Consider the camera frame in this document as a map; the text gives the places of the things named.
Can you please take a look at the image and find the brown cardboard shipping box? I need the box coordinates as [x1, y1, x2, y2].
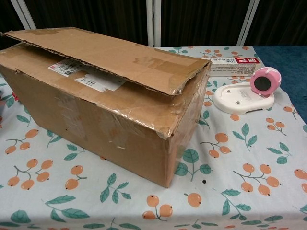
[0, 25, 212, 190]

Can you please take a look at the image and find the long white food wrap box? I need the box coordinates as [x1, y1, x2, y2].
[201, 56, 261, 78]

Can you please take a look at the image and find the white oval plastic base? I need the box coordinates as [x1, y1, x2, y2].
[213, 81, 274, 115]

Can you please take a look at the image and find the floral orange fruit tablecloth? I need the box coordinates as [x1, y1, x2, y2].
[0, 45, 307, 230]

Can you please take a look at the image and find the black pleated screen panel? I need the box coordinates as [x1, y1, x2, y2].
[246, 0, 307, 47]
[0, 0, 27, 50]
[23, 0, 149, 46]
[159, 0, 250, 47]

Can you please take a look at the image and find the pink round donut gadget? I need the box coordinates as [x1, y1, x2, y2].
[249, 67, 282, 98]

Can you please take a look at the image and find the blue table cover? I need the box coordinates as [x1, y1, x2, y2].
[253, 45, 307, 125]

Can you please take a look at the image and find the white screen frame post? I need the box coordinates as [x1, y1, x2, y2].
[9, 0, 39, 31]
[146, 0, 162, 47]
[236, 0, 261, 46]

